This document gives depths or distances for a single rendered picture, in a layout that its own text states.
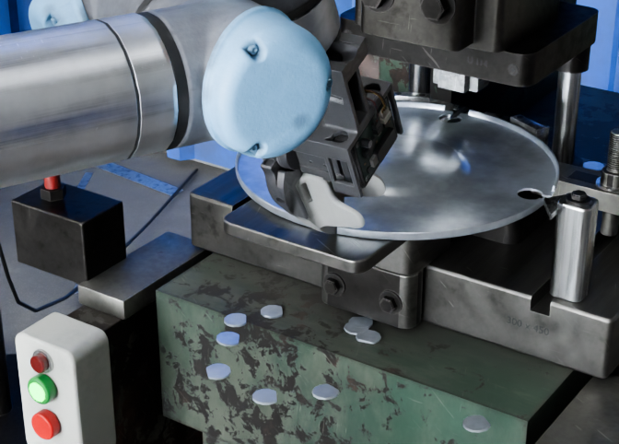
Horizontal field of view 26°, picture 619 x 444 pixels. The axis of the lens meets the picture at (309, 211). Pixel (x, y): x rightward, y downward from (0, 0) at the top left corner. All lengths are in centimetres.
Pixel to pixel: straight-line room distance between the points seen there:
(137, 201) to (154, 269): 163
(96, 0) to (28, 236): 58
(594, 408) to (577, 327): 7
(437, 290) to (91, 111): 60
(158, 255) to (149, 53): 69
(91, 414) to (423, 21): 48
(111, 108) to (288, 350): 58
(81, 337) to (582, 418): 46
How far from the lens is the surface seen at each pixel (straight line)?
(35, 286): 266
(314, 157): 99
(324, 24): 90
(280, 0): 87
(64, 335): 127
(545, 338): 118
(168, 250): 137
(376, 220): 111
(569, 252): 115
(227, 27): 70
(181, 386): 133
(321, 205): 104
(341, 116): 94
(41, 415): 129
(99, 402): 129
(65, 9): 81
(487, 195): 116
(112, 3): 79
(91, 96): 67
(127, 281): 132
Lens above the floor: 128
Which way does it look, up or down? 26 degrees down
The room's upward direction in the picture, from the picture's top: straight up
